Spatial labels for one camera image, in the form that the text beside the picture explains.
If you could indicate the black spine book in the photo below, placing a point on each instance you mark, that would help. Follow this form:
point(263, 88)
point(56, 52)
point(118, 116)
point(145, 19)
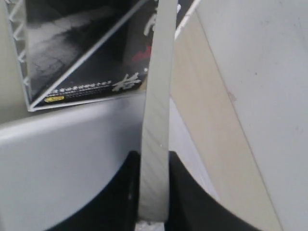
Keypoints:
point(84, 53)

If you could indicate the blue moon cover book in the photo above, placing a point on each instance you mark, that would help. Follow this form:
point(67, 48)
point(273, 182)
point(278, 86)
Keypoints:
point(153, 205)

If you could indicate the white plastic tray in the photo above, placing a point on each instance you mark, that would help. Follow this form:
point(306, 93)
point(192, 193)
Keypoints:
point(53, 164)

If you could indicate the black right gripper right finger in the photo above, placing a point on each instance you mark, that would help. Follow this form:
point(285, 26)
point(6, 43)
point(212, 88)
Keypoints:
point(191, 208)

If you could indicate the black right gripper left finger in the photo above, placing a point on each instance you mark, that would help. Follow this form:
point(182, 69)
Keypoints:
point(115, 207)

